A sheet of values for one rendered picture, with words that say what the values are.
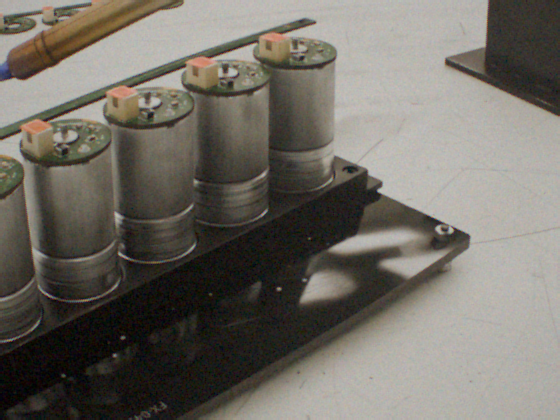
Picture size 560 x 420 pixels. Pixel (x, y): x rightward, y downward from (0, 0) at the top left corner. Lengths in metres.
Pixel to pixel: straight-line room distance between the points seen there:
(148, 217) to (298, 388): 0.06
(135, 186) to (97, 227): 0.02
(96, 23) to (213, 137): 0.08
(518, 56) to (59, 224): 0.26
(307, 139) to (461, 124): 0.12
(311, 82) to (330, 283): 0.06
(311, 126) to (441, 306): 0.06
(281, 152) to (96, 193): 0.07
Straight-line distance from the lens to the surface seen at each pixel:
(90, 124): 0.27
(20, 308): 0.26
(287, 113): 0.30
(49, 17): 0.55
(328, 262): 0.30
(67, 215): 0.26
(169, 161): 0.27
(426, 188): 0.37
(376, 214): 0.33
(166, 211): 0.28
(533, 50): 0.46
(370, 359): 0.28
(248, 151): 0.29
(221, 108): 0.28
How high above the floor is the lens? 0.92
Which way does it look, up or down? 30 degrees down
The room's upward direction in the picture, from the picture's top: 1 degrees clockwise
